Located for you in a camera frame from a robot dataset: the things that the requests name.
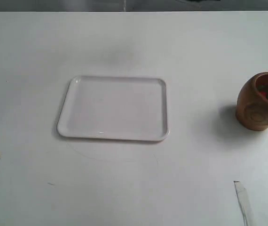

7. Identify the brown wooden mortar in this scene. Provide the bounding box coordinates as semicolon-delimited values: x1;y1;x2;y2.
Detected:
236;72;268;131

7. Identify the white rectangular plastic tray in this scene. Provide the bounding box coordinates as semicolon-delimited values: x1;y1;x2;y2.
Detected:
57;75;170;142

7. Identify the clear tape strip right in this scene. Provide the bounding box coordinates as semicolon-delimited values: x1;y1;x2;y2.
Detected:
234;181;255;226

